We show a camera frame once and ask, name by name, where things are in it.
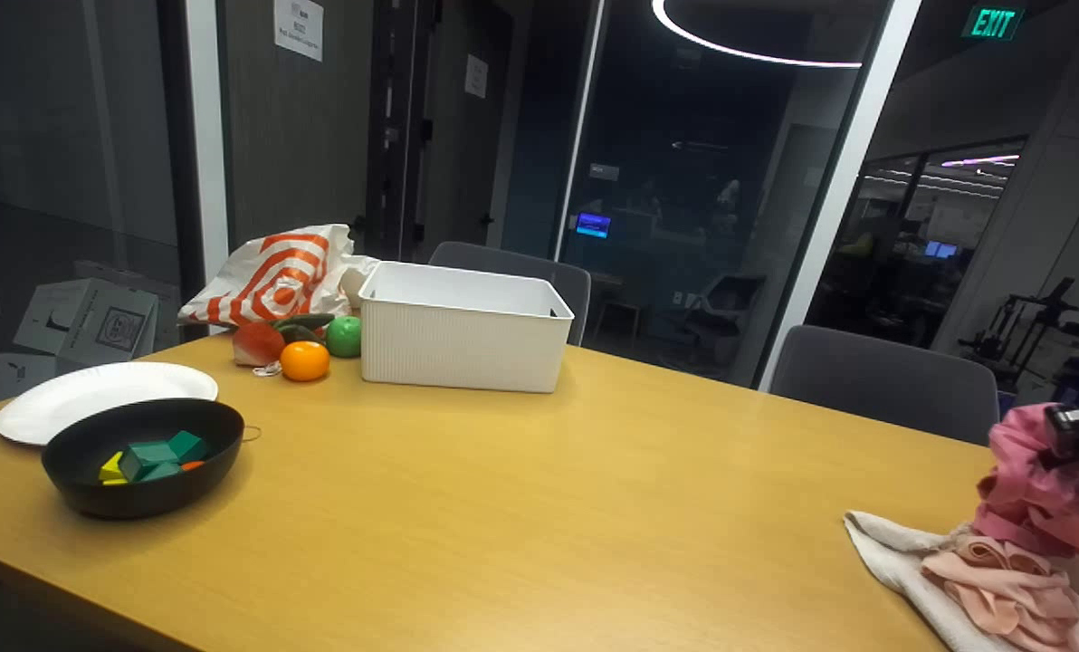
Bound red white striped bag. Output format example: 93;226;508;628
177;223;371;325

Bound light peach shirt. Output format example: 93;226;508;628
921;537;1079;652

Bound white plastic bin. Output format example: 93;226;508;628
359;259;575;389

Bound dark pink shirt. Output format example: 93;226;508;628
974;400;1079;557

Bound grey office chair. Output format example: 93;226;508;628
767;325;998;441

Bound green toy blocks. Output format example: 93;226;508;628
97;430;206;486

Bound orange fruit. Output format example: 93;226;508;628
280;340;329;383

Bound white plate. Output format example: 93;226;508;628
0;363;217;444

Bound red apple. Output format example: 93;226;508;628
231;321;286;369

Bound green ball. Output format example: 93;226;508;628
326;313;361;357

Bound green exit sign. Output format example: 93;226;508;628
964;2;1022;42

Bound black bowl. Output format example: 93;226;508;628
44;399;247;520

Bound white terry towel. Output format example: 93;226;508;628
842;510;1079;652

